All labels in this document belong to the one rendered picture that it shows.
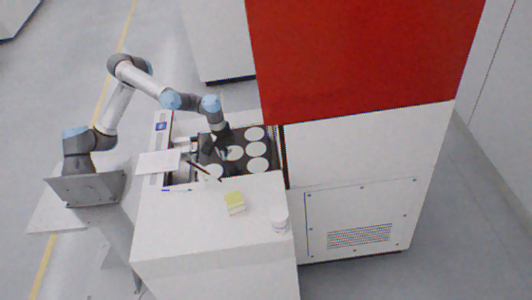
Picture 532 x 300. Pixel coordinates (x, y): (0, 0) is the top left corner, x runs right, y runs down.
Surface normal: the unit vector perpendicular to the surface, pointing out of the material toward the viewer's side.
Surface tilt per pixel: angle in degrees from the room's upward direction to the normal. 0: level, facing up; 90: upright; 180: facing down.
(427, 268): 0
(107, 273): 0
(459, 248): 0
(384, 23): 90
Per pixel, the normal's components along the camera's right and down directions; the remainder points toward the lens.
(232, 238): -0.11, -0.69
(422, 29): 0.10, 0.71
